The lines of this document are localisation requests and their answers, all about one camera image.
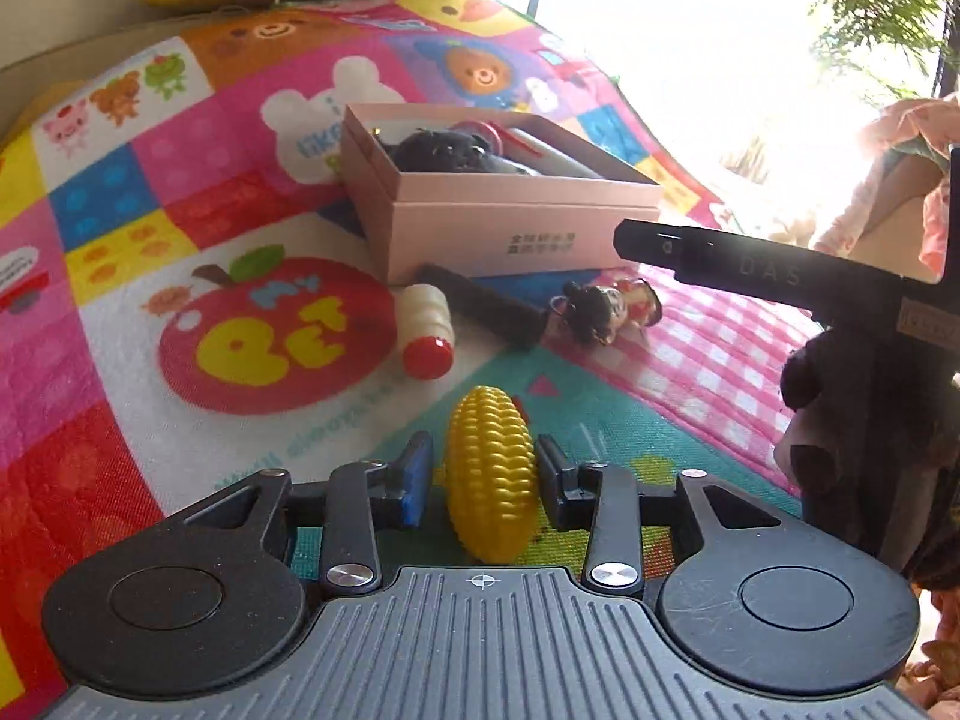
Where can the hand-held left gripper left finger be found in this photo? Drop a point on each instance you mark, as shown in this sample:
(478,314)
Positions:
(416,480)

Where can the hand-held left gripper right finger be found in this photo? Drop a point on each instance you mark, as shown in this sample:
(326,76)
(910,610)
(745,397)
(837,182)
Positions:
(551,484)

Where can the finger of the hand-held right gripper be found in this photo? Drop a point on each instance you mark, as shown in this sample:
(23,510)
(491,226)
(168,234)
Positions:
(750,266)

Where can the yellow toy corn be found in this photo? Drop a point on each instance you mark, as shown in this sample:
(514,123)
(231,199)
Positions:
(491,472)

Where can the white bottle with red cap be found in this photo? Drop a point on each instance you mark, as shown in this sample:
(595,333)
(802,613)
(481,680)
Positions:
(424,322)

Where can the white foam tube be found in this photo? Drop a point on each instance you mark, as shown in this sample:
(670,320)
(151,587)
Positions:
(544,150)

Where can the pink cardboard box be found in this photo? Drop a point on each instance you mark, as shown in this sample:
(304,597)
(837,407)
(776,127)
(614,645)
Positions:
(510,236)

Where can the black plush toy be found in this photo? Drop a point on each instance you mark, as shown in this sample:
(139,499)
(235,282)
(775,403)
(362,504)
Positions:
(439,154)

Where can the black cylinder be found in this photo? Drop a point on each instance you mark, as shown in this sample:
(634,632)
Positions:
(487,307)

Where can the colourful cartoon printed play mat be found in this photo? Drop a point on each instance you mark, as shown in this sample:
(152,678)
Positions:
(187,420)

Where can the green potted plant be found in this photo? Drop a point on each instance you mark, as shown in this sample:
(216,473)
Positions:
(885,0)

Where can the red round item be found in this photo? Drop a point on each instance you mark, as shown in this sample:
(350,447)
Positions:
(480,131)

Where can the beige sofa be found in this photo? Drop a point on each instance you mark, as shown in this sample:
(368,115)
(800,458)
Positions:
(75,52)

